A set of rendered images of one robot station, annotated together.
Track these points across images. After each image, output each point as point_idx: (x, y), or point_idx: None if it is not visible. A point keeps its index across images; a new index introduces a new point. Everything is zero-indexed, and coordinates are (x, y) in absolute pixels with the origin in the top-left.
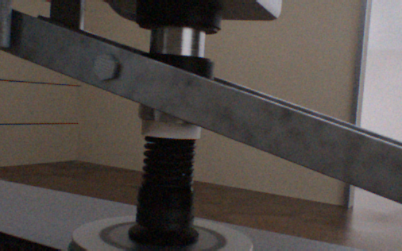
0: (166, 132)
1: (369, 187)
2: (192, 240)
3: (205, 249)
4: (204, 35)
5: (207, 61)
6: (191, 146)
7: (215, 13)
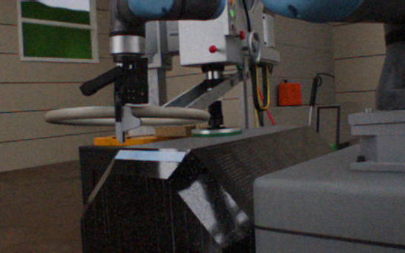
0: None
1: None
2: (210, 128)
3: (205, 130)
4: (210, 72)
5: (206, 80)
6: None
7: (205, 67)
